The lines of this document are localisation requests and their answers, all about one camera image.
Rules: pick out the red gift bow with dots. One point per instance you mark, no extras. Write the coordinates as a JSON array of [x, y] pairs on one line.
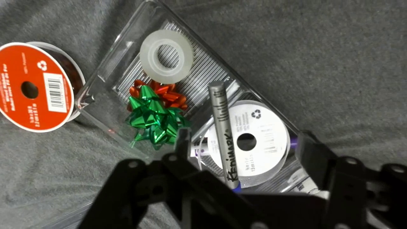
[[169, 94]]

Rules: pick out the grey marker blue cap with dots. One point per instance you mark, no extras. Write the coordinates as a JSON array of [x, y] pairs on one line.
[[223, 118]]

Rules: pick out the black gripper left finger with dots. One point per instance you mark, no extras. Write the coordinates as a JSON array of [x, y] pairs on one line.
[[183, 146]]

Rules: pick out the green gift bow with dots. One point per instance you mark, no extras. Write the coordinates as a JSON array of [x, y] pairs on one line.
[[153, 118]]

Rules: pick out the white ribbon spool purple ribbon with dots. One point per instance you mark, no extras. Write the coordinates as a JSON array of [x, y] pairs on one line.
[[262, 127]]

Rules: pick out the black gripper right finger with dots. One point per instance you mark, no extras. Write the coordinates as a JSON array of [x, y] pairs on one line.
[[315, 159]]

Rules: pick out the orange ribbon spool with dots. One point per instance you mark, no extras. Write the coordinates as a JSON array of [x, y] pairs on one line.
[[32, 86]]

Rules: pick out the clear tape roll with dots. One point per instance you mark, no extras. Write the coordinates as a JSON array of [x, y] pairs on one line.
[[146, 57]]

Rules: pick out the clear three compartment tray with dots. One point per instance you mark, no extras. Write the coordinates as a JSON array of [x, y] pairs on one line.
[[203, 71]]

